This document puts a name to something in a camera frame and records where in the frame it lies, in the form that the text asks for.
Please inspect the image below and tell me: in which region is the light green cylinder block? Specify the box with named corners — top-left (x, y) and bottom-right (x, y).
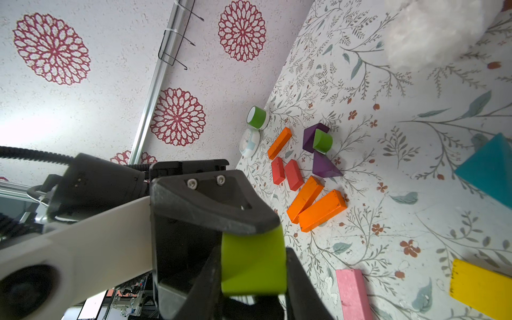
top-left (221, 226), bottom-right (287, 297)

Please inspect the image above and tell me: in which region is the magenta pink block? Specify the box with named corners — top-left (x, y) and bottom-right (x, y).
top-left (335, 269), bottom-right (373, 320)

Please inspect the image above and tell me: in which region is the purple triangle block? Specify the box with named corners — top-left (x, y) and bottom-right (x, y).
top-left (312, 151), bottom-right (343, 178)
top-left (303, 123), bottom-right (330, 153)

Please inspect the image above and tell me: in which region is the small green cylinder block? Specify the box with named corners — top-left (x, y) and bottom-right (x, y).
top-left (313, 129), bottom-right (333, 154)

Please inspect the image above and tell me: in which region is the middle orange long block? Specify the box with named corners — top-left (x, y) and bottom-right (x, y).
top-left (287, 176), bottom-right (324, 224)

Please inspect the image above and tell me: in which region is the left red block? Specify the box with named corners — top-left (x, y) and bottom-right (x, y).
top-left (271, 156), bottom-right (285, 185)

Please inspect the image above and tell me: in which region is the black wire wall rack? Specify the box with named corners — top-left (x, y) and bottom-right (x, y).
top-left (157, 0), bottom-right (204, 70)

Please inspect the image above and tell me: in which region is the red block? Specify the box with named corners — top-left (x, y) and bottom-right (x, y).
top-left (271, 156), bottom-right (285, 185)
top-left (285, 159), bottom-right (304, 191)

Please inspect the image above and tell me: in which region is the white teddy bear pink shirt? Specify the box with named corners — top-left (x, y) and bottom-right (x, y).
top-left (384, 1), bottom-right (504, 71)

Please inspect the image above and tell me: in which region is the right orange long block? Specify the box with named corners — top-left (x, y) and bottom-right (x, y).
top-left (299, 190), bottom-right (347, 233)

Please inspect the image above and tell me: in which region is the left purple triangle block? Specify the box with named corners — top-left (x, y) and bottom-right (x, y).
top-left (303, 123), bottom-right (330, 153)

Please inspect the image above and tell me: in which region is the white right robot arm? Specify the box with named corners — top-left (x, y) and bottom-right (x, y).
top-left (1, 146), bottom-right (331, 319)

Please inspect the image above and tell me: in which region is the teal triangle block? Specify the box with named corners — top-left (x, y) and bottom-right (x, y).
top-left (455, 133), bottom-right (511, 208)

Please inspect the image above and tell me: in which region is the right purple triangle block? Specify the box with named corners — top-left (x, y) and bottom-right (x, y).
top-left (312, 151), bottom-right (343, 178)

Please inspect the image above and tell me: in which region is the right red block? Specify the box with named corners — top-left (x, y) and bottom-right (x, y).
top-left (285, 159), bottom-right (304, 191)

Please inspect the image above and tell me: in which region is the left orange long block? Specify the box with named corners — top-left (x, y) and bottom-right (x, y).
top-left (267, 127), bottom-right (292, 160)

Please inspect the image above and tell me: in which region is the orange long block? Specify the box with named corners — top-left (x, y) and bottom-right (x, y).
top-left (287, 176), bottom-right (324, 224)
top-left (299, 190), bottom-right (347, 233)
top-left (267, 127), bottom-right (292, 160)

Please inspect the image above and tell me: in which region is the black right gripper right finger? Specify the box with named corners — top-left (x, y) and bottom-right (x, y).
top-left (285, 247), bottom-right (333, 320)

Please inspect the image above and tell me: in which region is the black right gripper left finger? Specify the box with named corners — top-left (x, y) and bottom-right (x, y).
top-left (149, 170), bottom-right (281, 319)

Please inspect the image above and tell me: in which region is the green tape roll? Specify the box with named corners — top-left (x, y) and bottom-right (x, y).
top-left (247, 106), bottom-right (269, 130)

